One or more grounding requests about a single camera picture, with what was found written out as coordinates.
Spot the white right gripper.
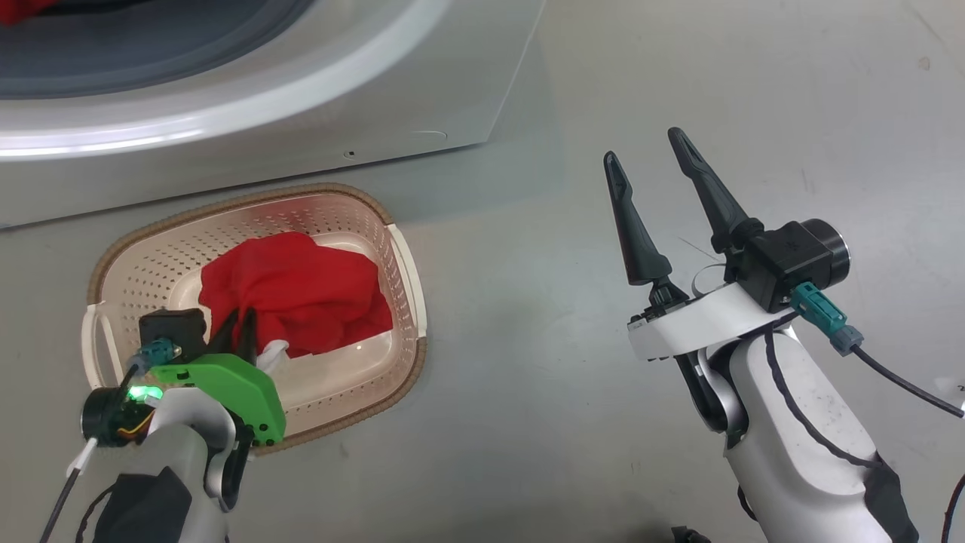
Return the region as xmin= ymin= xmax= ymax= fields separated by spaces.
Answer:
xmin=603 ymin=127 xmax=796 ymax=361

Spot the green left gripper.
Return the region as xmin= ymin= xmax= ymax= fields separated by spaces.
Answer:
xmin=149 ymin=308 xmax=287 ymax=446

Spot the red and white garment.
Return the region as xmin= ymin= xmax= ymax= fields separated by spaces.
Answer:
xmin=198 ymin=231 xmax=394 ymax=370

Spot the beige perforated laundry basket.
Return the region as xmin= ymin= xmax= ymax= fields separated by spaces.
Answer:
xmin=81 ymin=183 xmax=428 ymax=456

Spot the white washing machine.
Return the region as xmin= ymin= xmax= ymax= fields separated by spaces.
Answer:
xmin=0 ymin=0 xmax=547 ymax=229

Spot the black camera cable teal plug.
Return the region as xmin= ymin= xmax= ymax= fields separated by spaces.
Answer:
xmin=790 ymin=283 xmax=965 ymax=418
xmin=38 ymin=338 xmax=182 ymax=543

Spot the thin black cable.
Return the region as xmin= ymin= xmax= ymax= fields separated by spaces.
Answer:
xmin=763 ymin=328 xmax=883 ymax=470
xmin=941 ymin=474 xmax=965 ymax=543
xmin=74 ymin=483 xmax=118 ymax=543

